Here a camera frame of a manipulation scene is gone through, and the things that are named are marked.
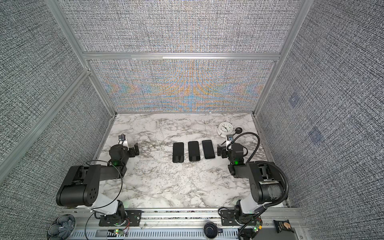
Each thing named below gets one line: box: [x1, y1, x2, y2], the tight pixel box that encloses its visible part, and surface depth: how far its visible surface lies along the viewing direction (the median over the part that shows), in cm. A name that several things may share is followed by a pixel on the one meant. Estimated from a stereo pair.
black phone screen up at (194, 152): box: [188, 141, 201, 162], surface depth 100 cm
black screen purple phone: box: [202, 139, 216, 159], surface depth 102 cm
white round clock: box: [217, 121, 234, 138], surface depth 106 cm
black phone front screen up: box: [172, 142, 185, 163], surface depth 102 cm
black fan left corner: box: [47, 214, 76, 240], surface depth 70 cm
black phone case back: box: [188, 141, 201, 162], surface depth 100 cm
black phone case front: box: [172, 142, 185, 163], surface depth 102 cm
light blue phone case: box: [202, 139, 216, 159], surface depth 102 cm
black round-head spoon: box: [233, 127, 243, 136], surface depth 109 cm
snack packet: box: [273, 219, 294, 234], surface depth 71 cm
